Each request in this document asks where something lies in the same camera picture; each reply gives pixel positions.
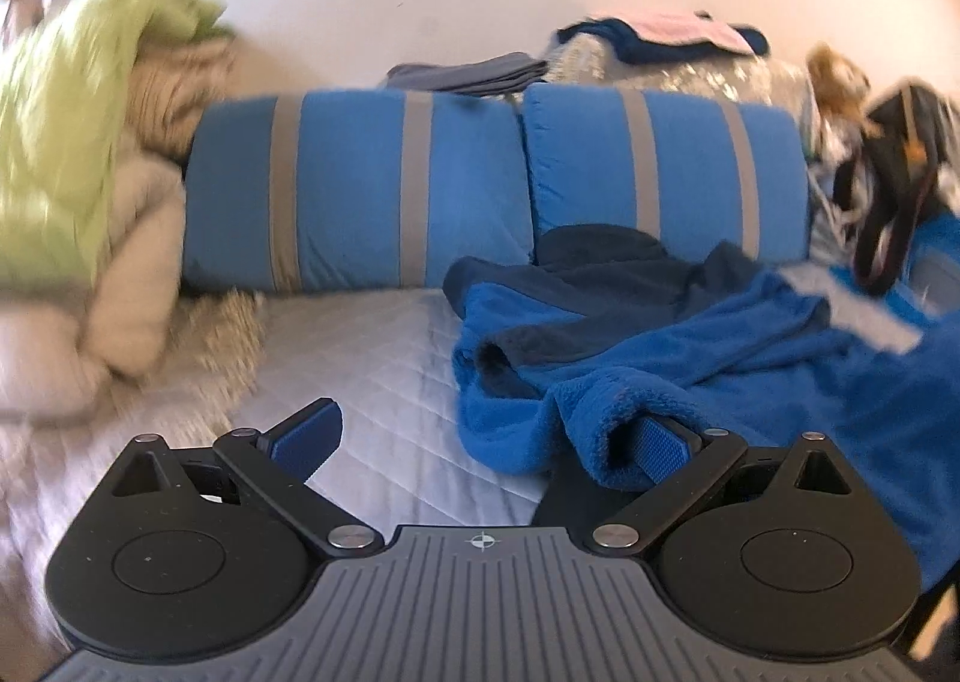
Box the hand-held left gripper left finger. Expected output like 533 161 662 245
111 398 385 557

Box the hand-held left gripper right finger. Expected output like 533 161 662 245
589 416 852 560

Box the blue and navy fleece robe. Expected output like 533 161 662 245
442 213 960 593

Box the beige fluffy blanket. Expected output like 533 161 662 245
0 41 265 422

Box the blue grey-striped cushion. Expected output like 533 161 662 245
184 91 535 293

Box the blue grey-striped folded blanket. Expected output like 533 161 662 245
521 84 812 265

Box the silver sequined pillow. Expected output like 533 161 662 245
544 33 820 128

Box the light green blanket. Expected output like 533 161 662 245
0 0 235 287

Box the grey folded cloth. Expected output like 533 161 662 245
386 52 550 98

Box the navy folded cloth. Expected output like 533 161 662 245
555 14 770 65

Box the brown teddy bear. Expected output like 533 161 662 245
806 43 875 145

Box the pink folded cloth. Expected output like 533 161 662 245
634 13 745 50

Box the black strapped bag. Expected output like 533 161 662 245
829 82 960 298

